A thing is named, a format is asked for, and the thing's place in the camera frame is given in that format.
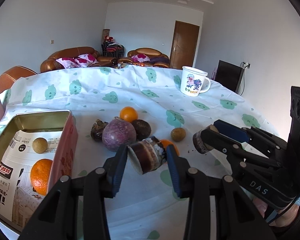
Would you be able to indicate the pink metal tin box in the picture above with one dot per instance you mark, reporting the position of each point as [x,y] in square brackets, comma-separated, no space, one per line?
[63,121]

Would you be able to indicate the printed paper in tin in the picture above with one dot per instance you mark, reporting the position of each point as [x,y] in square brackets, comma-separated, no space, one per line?
[18,199]

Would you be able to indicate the black television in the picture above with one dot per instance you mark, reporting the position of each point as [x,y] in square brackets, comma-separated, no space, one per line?
[229,75]

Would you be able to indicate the large purple round fruit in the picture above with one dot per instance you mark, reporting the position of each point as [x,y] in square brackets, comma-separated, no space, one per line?
[118,132]

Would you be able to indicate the pink floral cushion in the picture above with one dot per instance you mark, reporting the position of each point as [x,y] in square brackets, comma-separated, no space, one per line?
[85,60]
[67,62]

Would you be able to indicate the brown leather back sofa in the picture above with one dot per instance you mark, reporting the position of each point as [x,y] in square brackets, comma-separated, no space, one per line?
[157,58]

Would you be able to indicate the small brown fruit in tin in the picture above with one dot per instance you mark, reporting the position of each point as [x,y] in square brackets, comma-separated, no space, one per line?
[40,145]

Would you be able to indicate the white cartoon mug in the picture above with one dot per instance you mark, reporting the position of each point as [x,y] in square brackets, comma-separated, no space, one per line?
[194,81]

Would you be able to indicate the black tracking camera unit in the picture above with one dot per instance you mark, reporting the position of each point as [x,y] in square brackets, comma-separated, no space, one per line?
[294,135]

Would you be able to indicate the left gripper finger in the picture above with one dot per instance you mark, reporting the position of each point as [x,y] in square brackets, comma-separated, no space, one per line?
[233,150]
[254,139]

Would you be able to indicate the brown wooden door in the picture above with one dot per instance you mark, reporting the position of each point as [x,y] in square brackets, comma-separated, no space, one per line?
[184,44]

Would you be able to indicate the small brown fruit on table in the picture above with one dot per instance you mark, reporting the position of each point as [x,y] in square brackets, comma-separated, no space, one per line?
[178,134]

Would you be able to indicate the wall socket with cable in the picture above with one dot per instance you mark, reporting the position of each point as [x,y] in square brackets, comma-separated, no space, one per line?
[245,66]

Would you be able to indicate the pink floral cushion back sofa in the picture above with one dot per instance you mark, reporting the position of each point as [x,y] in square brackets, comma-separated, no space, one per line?
[140,58]

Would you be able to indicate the dark wrinkled fruit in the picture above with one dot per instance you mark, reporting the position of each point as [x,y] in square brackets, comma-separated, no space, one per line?
[97,130]

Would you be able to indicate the stacked dark chairs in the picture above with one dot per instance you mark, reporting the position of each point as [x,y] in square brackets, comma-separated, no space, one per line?
[110,48]

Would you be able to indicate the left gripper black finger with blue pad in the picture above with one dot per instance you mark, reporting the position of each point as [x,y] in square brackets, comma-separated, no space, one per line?
[218,208]
[56,216]

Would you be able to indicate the orange in tin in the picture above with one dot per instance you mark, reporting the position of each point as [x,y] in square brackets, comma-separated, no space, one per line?
[40,174]

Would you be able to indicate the dark purple passion fruit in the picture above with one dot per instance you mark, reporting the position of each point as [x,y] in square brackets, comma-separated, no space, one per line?
[142,128]

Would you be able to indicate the coffee table with items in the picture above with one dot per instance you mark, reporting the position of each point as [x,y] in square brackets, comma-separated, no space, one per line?
[123,65]

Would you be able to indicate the pink floral cushion left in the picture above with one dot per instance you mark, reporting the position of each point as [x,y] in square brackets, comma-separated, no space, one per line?
[67,62]

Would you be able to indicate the brown leather long sofa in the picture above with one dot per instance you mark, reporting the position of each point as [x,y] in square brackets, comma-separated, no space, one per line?
[53,62]

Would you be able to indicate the pink floral cushion right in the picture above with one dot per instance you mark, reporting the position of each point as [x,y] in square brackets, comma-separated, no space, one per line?
[85,60]

